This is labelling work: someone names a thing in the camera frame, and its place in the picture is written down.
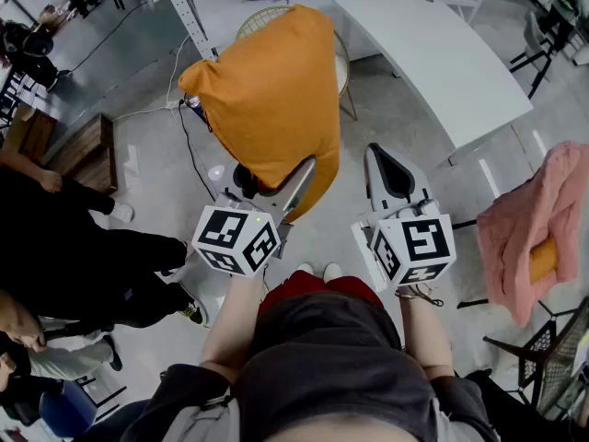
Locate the pink cloth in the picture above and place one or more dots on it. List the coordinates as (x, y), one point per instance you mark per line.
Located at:
(520, 228)

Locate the person's red trousers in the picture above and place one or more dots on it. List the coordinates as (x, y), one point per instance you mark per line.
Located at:
(313, 283)

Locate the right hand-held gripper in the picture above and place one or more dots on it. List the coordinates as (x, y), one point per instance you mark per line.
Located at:
(414, 247)

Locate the person's white shoe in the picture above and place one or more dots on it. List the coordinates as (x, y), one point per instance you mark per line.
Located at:
(332, 272)
(304, 269)

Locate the person's left forearm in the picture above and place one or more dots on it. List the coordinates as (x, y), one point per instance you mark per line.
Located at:
(230, 325)

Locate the small blue object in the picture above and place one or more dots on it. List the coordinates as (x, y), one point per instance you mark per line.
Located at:
(199, 111)

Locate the person's dark shirt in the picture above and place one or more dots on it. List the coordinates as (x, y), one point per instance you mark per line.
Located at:
(322, 366)

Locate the white curved table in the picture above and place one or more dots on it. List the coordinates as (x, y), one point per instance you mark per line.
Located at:
(437, 62)

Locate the white power strip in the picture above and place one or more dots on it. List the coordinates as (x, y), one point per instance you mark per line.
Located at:
(174, 104)

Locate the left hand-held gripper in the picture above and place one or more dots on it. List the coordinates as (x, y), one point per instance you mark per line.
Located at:
(230, 240)

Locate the brown wooden box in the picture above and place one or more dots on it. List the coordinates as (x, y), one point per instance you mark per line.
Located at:
(37, 136)

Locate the dark wooden crate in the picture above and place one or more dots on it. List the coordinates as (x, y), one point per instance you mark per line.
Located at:
(87, 154)

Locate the person's right forearm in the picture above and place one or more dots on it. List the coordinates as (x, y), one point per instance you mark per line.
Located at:
(423, 334)

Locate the person's left white shoe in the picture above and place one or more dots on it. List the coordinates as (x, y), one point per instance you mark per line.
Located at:
(304, 269)

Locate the person's right white shoe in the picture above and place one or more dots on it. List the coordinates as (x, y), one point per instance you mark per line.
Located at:
(332, 272)

